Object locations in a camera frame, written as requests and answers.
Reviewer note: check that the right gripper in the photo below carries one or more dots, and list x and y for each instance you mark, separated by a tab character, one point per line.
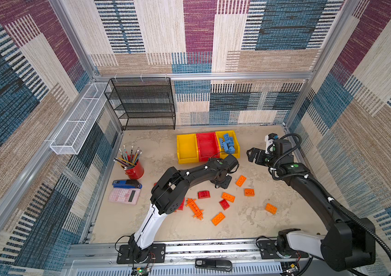
261	157

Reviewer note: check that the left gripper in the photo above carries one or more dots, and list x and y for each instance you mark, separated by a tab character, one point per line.
225	187

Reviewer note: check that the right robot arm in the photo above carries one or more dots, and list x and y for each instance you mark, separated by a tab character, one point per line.
350	241

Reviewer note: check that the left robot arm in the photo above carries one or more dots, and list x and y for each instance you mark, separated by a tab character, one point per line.
169	192

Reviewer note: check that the orange lego brick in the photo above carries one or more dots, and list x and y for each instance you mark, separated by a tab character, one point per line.
240	181
249	192
271	209
228	197
218	218

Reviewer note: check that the red plastic bin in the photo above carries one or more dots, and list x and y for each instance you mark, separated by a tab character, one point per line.
208	146

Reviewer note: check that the right yellow plastic bin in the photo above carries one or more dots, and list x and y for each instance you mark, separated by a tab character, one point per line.
220	134

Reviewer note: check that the yellow plastic bin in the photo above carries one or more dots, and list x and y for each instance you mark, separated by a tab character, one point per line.
187	149
220	134

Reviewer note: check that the left yellow plastic bin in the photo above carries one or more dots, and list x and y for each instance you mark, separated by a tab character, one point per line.
187	149

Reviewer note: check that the red metal pencil cup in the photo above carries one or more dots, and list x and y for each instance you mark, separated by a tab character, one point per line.
135	172

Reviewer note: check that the blue stapler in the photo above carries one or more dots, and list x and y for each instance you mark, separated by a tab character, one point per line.
127	184

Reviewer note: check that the pink calculator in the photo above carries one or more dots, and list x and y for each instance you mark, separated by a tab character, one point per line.
125	196

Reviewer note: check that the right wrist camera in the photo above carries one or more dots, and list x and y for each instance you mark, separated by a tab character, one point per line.
269	139

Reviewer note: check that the black remote on rail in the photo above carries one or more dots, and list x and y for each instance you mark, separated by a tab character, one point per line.
214	264

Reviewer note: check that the black wire mesh shelf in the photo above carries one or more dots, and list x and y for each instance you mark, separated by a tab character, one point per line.
142	103

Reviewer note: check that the white wire wall basket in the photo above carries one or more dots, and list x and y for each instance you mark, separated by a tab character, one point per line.
75	131

